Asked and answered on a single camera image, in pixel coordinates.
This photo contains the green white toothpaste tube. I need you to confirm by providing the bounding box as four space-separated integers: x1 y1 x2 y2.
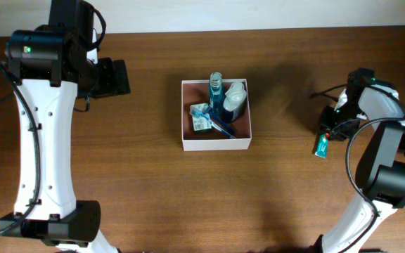
314 133 330 159

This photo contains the blue white toothbrush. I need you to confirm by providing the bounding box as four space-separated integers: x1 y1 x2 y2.
190 108 236 139

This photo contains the teal mouthwash bottle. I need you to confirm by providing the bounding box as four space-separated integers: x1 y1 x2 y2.
209 72 224 116

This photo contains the blue disposable razor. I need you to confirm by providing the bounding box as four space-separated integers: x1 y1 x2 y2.
207 107 235 135

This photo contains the clear foaming soap pump bottle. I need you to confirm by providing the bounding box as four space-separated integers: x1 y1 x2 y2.
222 82 248 123

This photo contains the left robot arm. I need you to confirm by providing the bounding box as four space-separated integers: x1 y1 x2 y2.
0 0 130 252

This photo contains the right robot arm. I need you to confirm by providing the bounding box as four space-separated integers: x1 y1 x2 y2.
312 68 405 252

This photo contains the white cardboard box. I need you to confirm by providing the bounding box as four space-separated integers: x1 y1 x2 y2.
181 79 252 151

